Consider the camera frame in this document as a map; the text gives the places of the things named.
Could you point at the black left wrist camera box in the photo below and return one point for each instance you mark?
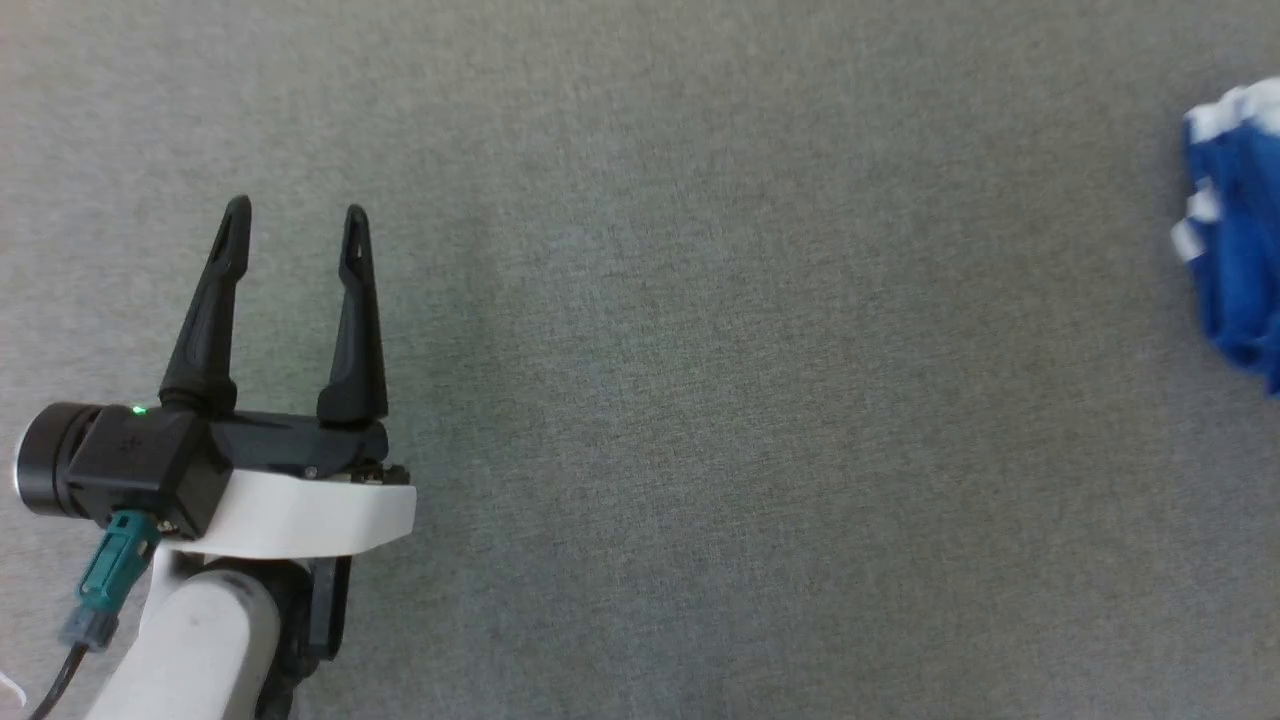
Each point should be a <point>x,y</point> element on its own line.
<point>130,465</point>

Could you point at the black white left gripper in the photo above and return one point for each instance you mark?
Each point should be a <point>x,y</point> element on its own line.
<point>300,510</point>

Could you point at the blue basketball shorts white trim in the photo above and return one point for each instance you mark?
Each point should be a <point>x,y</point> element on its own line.
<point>1235,250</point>

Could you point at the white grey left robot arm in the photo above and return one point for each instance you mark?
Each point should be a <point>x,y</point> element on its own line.
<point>200,650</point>

